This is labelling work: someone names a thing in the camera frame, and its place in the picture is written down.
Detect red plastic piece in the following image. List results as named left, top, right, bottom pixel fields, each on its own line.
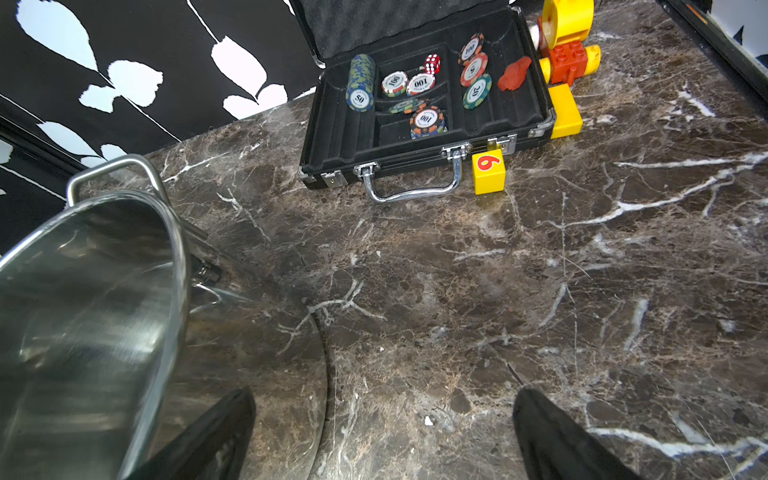
left=498, top=56, right=532, bottom=91

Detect green white poker chip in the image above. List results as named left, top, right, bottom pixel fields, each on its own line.
left=462, top=74, right=493, bottom=110

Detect blue green chip stack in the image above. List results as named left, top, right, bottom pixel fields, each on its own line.
left=346, top=54, right=376, bottom=112

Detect red translucent die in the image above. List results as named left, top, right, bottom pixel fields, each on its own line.
left=422, top=53, right=441, bottom=75

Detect stainless steel pot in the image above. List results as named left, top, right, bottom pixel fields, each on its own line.
left=1, top=155, right=221, bottom=479

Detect black poker chip case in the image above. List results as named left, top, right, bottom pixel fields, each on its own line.
left=292, top=1, right=556, bottom=190

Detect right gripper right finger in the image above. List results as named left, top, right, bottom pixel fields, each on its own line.
left=513, top=387, right=639, bottom=479

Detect yellow number cube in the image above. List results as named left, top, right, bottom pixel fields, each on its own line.
left=472, top=148, right=506, bottom=195

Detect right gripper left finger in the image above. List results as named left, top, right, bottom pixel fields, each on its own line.
left=129, top=388, right=256, bottom=479

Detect yellow red toy block figure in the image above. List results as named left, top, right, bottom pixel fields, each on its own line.
left=531, top=0, right=602, bottom=139

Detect orange blue chip stack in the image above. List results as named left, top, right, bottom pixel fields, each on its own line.
left=410, top=106, right=447, bottom=139

